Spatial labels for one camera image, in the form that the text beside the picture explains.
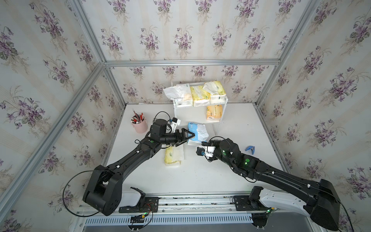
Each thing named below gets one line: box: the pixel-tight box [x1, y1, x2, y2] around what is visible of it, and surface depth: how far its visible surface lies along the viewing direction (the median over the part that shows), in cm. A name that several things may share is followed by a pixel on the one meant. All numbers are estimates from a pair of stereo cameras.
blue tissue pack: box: [187, 121, 210, 145], surface depth 78 cm
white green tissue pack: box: [162, 83, 194, 108], surface depth 75 cm
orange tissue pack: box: [206, 104, 223, 121], surface depth 91 cm
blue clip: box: [244, 145, 256, 155], surface depth 95 cm
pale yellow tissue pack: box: [164, 144, 185, 166], surface depth 90 cm
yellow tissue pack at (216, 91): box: [202, 80, 227, 105], surface depth 76 cm
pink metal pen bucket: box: [130, 114, 149, 134], surface depth 97 cm
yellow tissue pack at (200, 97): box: [190, 85, 212, 108], surface depth 74 cm
